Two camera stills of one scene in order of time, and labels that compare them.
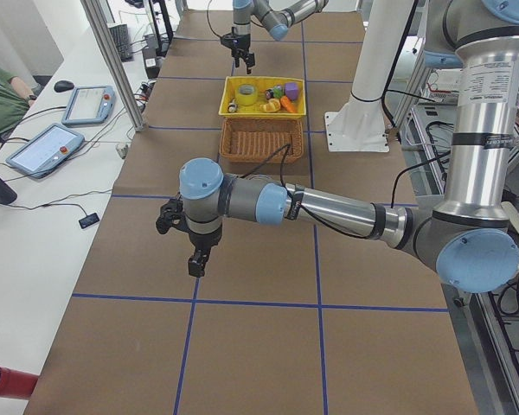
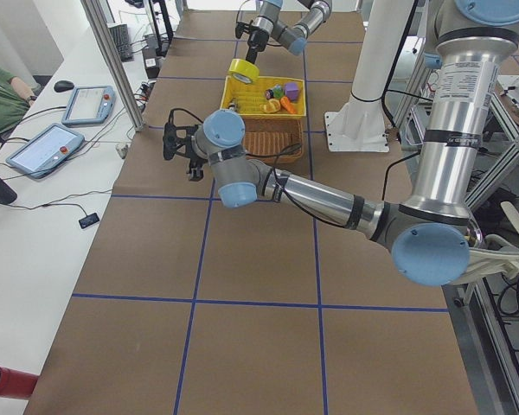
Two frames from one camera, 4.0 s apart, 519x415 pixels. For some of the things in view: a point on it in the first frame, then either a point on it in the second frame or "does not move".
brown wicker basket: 258,139 does not move
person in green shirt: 4,98 does not move
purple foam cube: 291,90 does not move
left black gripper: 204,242 to 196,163
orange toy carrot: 288,104 does not move
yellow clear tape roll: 246,94 to 243,71
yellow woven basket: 263,97 does not move
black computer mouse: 63,86 does not move
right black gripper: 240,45 to 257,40
